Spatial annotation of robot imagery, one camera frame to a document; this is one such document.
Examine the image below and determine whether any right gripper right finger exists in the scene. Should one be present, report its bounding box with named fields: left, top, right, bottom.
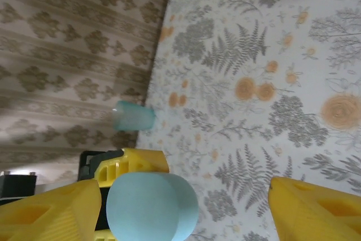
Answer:
left=267, top=176, right=361, bottom=241

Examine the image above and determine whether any light blue earbud case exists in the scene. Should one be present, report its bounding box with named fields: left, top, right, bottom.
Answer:
left=106, top=170, right=199, bottom=241

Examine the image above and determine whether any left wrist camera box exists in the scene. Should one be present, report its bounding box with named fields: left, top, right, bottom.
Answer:
left=0, top=170, right=38, bottom=200

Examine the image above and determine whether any blue translucent plastic cup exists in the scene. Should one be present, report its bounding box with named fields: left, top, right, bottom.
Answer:
left=112, top=100, right=156, bottom=132

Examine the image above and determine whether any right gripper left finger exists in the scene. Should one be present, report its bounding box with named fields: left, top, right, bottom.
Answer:
left=0, top=180, right=102, bottom=241

